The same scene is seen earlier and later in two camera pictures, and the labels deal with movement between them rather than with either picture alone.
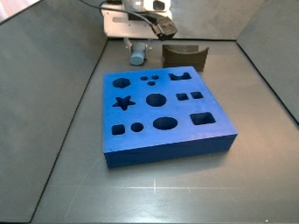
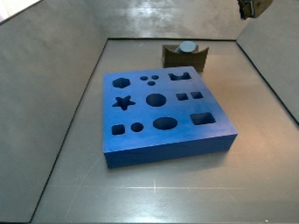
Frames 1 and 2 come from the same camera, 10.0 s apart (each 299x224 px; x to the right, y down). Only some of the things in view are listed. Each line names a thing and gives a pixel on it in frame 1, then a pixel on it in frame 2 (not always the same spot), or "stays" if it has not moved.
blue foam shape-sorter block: [161, 115] stays
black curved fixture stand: [183, 56] stays
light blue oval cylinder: [137, 53] to [185, 47]
